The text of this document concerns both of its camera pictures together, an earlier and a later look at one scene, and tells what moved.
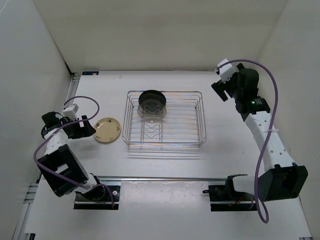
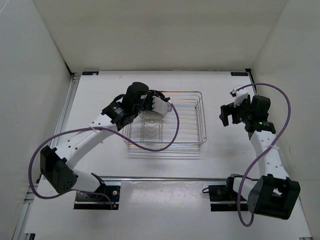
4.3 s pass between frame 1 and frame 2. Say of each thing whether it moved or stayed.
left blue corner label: stayed
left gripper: moved
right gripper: moved
